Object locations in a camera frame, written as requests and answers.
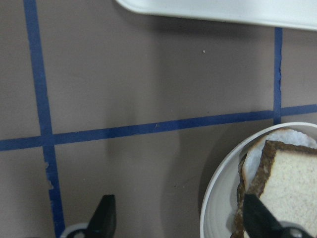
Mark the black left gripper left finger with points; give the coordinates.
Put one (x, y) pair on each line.
(103, 222)

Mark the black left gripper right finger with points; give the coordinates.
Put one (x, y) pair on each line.
(258, 221)

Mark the cream round plate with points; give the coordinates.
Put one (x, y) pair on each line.
(220, 200)

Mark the carried bread slice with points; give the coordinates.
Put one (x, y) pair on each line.
(286, 183)

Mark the bread slice on plate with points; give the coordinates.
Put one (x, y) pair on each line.
(241, 189)

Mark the toy fried egg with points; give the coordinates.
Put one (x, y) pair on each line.
(254, 154)

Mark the cream bear tray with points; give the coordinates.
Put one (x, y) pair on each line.
(294, 14)

